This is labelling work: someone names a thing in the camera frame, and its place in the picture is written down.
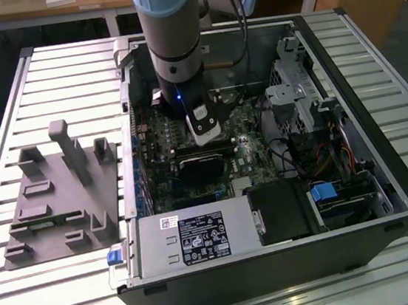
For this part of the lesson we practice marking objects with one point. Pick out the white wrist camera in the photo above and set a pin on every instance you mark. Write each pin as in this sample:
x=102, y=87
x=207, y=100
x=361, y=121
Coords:
x=204, y=126

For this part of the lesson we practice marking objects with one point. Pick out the wooden desk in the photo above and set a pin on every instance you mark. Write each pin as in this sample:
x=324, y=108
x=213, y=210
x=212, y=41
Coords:
x=23, y=12

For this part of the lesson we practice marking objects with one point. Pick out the blue disk carrier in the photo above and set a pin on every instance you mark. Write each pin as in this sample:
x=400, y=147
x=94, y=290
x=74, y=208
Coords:
x=324, y=193

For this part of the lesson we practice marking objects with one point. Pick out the black optical drive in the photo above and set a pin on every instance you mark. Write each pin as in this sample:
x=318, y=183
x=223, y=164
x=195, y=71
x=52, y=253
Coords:
x=282, y=210

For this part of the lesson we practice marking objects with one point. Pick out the metal drive cage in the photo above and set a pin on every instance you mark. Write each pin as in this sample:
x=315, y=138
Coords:
x=287, y=101

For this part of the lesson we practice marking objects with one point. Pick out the metal disk bay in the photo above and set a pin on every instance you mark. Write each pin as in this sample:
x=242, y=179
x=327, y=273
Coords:
x=381, y=197

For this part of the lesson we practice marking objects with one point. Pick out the black PC case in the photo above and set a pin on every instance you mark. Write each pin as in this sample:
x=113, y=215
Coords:
x=243, y=289

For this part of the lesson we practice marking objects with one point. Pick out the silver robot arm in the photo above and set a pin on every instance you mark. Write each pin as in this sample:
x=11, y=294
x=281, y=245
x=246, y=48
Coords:
x=171, y=33

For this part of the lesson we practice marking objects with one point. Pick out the silver heat sink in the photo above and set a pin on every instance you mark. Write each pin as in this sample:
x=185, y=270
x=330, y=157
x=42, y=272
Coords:
x=243, y=185

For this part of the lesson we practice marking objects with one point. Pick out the blue case latch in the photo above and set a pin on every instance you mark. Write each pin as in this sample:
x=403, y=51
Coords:
x=114, y=256

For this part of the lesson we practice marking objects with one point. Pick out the silver power supply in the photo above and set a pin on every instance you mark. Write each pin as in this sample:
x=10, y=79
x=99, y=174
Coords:
x=156, y=247

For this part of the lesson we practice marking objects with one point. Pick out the graphics card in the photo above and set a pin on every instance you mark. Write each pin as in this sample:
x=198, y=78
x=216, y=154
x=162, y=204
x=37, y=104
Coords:
x=202, y=169

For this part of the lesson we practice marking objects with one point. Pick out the green motherboard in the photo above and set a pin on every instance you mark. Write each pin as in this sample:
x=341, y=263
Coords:
x=261, y=164

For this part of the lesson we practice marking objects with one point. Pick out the grey parts rack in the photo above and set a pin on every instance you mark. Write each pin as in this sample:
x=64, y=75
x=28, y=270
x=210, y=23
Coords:
x=64, y=199

